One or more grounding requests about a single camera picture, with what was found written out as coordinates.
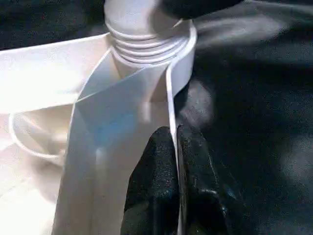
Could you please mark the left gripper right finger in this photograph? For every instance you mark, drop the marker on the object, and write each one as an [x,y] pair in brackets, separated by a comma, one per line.
[203,191]

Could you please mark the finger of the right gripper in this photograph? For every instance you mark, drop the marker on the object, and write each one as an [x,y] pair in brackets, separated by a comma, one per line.
[195,8]

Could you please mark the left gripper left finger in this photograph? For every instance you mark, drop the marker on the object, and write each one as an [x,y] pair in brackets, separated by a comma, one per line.
[156,183]

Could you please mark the white plastic table leg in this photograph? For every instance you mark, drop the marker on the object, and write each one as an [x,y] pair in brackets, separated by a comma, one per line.
[141,24]

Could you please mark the white plastic table top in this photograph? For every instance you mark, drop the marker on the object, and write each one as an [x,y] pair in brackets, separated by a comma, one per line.
[85,110]

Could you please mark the black table mat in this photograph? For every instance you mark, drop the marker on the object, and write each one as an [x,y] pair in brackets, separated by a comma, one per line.
[256,122]

